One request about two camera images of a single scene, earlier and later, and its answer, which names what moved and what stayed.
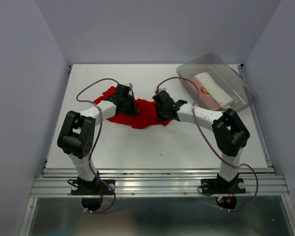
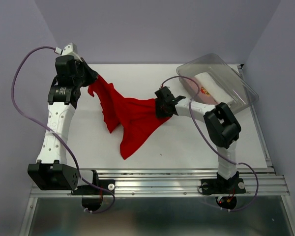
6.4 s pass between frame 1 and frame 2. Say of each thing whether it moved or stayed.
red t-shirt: moved
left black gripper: moved
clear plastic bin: stayed
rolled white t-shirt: stayed
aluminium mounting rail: stayed
